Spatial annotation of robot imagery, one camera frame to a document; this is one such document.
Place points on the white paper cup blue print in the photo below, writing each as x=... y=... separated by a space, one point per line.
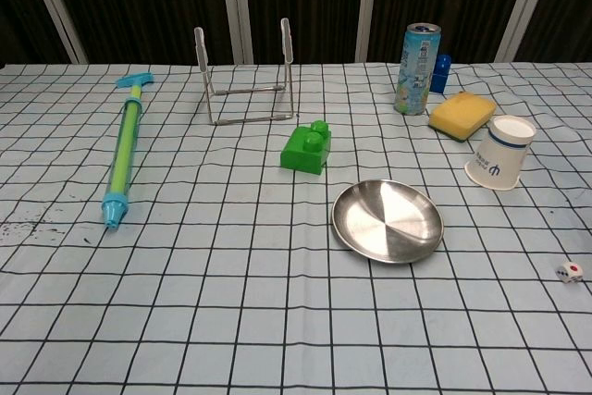
x=497 y=159

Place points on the white die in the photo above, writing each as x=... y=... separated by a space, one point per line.
x=570 y=272

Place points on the stainless steel plate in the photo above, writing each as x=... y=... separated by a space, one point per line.
x=388 y=221

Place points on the green toy building block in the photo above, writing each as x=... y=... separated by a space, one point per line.
x=303 y=154

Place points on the checkered light blue tablecloth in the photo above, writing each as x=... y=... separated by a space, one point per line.
x=231 y=275

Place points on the light blue drink can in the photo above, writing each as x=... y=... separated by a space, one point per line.
x=416 y=76

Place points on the blue green water squirter toy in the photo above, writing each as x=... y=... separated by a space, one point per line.
x=125 y=145

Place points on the yellow sponge green underside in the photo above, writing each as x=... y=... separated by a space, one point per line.
x=462 y=113

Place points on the blue toy building block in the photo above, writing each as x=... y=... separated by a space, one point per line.
x=442 y=73

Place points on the white partition frame post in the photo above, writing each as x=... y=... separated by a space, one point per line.
x=236 y=6
x=371 y=6
x=54 y=11
x=522 y=6

